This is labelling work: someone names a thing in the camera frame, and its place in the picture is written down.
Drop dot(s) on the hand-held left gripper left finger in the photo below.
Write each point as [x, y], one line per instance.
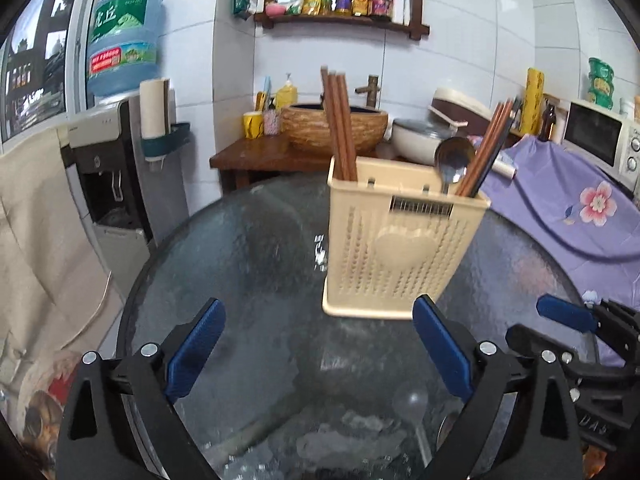
[195, 350]

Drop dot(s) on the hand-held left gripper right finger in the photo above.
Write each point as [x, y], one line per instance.
[442, 347]

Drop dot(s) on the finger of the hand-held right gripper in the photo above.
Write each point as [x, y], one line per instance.
[530, 340]
[565, 312]

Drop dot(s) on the beige plastic utensil holder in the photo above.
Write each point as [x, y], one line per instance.
[400, 260]

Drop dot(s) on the brown wooden chopstick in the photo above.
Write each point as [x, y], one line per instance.
[330, 120]
[339, 125]
[480, 147]
[348, 130]
[488, 147]

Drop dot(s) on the translucent spoon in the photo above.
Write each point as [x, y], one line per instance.
[410, 400]

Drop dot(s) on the wooden stool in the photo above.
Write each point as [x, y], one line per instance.
[595, 465]

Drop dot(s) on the purple flowered cloth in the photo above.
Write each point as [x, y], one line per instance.
[550, 200]

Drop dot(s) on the white microwave oven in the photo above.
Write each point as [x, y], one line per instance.
[590, 135]

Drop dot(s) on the metal spoon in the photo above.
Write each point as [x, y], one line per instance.
[452, 160]

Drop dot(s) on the brown glass bottle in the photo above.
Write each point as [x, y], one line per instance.
[546, 125]

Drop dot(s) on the beige cloth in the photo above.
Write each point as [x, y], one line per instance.
[35, 230]

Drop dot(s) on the wooden washstand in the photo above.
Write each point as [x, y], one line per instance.
[250, 157]

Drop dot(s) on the wooden box shelf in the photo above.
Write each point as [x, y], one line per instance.
[562, 110]

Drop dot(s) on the white pan with lid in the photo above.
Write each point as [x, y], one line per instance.
[412, 142]

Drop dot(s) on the teal cup holder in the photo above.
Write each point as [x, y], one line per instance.
[172, 140]

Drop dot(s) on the yellow roll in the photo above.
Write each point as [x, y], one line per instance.
[532, 102]

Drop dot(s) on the white cup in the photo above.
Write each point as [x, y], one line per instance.
[627, 108]

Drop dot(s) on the yellow mug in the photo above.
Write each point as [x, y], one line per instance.
[253, 126]

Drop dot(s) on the brown and white rice cooker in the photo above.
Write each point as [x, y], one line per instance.
[457, 105]

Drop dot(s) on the grey water dispenser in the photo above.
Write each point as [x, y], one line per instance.
[100, 130]

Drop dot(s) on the cream paper cup tube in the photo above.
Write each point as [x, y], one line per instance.
[154, 107]

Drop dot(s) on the woven pattern wash basin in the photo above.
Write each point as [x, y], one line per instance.
[305, 130]

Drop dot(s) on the bamboo style faucet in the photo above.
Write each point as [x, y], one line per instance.
[372, 91]

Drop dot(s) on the yellow soap pump bottle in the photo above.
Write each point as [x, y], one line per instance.
[286, 97]

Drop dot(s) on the blue toothbrush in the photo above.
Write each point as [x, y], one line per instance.
[266, 91]

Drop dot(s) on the blue water bottle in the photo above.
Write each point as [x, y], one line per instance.
[125, 40]

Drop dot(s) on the window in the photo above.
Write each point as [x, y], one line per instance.
[35, 60]

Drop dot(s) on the wooden framed mirror shelf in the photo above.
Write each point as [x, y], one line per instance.
[345, 21]

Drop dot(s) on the white squeeze bottle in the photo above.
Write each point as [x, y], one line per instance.
[398, 7]

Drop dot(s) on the pink small bowl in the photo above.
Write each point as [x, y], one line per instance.
[275, 9]

